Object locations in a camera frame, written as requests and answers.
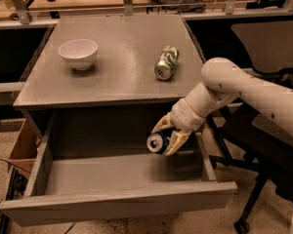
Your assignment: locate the black floor cable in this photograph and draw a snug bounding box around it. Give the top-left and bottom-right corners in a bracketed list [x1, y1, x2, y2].
[0, 157, 32, 175]

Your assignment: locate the metal bracket left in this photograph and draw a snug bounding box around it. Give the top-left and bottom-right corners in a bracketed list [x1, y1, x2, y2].
[12, 0, 31, 24]

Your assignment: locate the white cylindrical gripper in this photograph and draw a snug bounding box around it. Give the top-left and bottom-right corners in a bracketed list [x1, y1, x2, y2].
[152, 97, 207, 156]

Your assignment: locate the open grey top drawer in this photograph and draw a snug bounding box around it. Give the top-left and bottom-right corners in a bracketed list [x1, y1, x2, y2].
[0, 107, 236, 226]

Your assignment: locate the brown cardboard box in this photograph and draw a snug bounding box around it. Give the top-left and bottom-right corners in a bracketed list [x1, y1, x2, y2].
[8, 120, 37, 179]

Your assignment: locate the blue pepsi can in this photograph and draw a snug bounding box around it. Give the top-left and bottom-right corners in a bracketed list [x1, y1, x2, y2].
[146, 133, 169, 154]

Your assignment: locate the white ceramic bowl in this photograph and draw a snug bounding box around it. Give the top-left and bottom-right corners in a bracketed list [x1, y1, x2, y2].
[58, 39, 99, 70]

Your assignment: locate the black office chair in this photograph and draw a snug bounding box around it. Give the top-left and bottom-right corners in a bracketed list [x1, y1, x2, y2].
[209, 20, 293, 234]

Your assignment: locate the grey cabinet with top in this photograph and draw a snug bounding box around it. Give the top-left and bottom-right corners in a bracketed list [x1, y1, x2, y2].
[13, 14, 220, 141]

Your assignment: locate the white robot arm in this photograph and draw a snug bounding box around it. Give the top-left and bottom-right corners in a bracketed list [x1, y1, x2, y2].
[147, 58, 293, 234]

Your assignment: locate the green soda can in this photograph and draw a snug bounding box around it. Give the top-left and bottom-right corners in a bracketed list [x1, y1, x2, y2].
[154, 46, 179, 80]

